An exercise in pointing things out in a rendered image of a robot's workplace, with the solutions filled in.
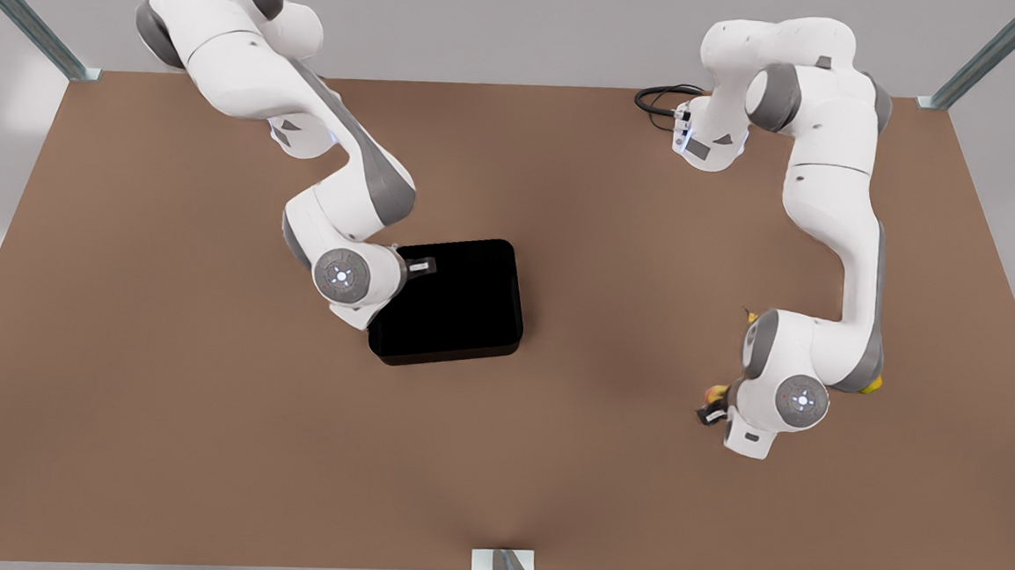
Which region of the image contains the black rectangular tray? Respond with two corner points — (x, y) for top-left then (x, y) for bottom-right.
(366, 231), (530, 375)

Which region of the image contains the black cable loop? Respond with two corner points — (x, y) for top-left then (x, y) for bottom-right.
(632, 81), (707, 136)

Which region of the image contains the yellow banana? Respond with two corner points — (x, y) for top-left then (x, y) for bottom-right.
(705, 303), (888, 415)

